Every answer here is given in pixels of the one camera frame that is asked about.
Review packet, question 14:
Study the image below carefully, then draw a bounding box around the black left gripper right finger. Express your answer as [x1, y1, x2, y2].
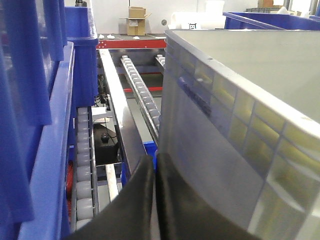
[155, 153, 258, 240]

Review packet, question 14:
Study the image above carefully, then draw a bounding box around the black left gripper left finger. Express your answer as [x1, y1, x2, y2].
[66, 155, 153, 240]

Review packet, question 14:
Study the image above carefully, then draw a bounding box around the white translucent plastic bin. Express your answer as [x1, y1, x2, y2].
[158, 29, 320, 240]

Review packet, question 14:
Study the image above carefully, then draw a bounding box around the roller track beside bin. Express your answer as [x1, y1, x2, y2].
[70, 106, 100, 232]

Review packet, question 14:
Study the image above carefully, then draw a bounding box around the red shelf beam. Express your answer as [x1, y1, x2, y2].
[96, 39, 167, 49]

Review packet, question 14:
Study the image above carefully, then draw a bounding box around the blue plastic bin left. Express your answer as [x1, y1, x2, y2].
[0, 0, 99, 240]

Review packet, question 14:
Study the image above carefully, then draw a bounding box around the blue bin far right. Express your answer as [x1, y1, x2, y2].
[223, 12, 320, 31]

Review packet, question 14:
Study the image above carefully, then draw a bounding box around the cardboard box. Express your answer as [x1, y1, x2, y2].
[119, 6, 152, 36]

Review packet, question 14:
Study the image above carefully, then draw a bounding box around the metal shelf divider rail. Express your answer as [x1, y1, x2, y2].
[99, 48, 146, 177]

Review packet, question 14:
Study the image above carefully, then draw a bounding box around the roller track rail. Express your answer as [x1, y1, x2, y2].
[120, 55, 160, 145]

